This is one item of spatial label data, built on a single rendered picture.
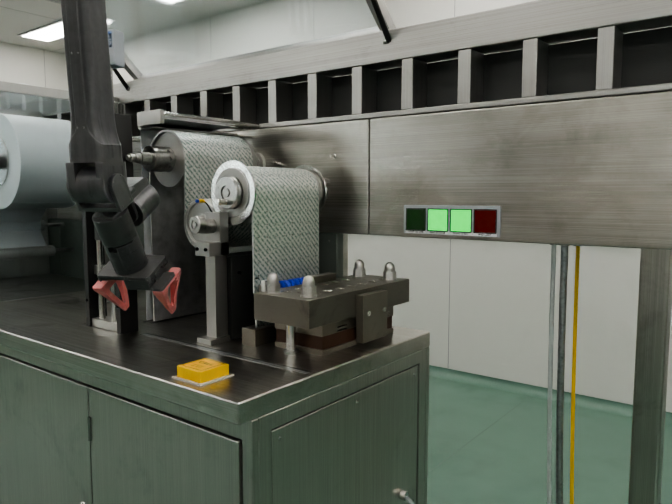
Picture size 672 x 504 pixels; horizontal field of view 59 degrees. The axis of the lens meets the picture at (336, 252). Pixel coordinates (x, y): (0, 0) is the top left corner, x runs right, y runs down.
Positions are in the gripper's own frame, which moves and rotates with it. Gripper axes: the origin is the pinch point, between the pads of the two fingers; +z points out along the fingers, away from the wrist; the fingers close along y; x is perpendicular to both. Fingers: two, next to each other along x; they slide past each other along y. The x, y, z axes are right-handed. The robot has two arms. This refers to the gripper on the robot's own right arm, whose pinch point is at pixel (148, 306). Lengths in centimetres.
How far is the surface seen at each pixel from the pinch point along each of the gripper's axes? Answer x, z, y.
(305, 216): -51, 12, -12
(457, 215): -52, 12, -49
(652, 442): -28, 56, -93
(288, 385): -0.1, 17.2, -23.3
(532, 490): -91, 172, -71
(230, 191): -38.5, -1.8, 0.1
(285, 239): -42.1, 13.5, -8.9
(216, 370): 0.3, 14.7, -9.5
